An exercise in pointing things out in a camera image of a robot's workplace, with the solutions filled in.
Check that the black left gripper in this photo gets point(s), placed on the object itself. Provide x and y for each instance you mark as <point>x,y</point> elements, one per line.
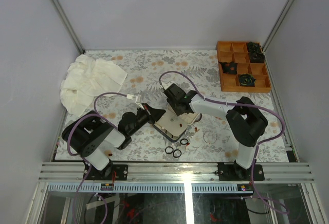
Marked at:
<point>156,114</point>

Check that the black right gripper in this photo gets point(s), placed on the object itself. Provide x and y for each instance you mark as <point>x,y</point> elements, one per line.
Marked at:
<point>178,112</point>

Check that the cream and navy jewelry box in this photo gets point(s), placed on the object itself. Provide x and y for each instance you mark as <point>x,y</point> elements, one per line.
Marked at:
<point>171,129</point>

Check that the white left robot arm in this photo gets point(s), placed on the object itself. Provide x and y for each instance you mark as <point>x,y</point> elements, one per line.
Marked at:
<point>86,134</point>

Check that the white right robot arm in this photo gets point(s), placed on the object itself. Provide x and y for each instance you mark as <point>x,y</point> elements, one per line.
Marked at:
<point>246,122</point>

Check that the floral table mat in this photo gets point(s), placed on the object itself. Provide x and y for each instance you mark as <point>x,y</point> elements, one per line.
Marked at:
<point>145,70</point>

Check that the dark fabric flower orange dots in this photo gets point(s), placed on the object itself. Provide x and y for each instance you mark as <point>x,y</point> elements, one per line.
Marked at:
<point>229,67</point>

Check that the dark green fabric flower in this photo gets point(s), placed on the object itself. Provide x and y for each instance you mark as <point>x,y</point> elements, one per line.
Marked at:
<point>246,80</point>

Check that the orange divided tray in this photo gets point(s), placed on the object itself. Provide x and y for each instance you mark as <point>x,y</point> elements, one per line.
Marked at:
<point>228,51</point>

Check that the white crumpled cloth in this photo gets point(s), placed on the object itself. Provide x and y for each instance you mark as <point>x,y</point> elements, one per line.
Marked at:
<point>86,79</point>

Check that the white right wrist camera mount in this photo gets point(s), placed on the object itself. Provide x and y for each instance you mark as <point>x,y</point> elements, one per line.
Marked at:
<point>165,85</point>

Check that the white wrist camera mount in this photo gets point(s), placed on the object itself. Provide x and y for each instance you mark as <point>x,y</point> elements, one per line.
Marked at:
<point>165,85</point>
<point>136,99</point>

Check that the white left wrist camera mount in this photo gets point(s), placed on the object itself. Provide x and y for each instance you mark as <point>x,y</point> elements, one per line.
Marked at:
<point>136,99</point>

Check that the silver wire bangle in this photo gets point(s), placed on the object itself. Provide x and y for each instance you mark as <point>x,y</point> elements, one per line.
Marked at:
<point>209,137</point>

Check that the aluminium rail frame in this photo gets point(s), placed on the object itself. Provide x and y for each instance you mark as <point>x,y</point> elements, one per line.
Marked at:
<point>145,177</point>

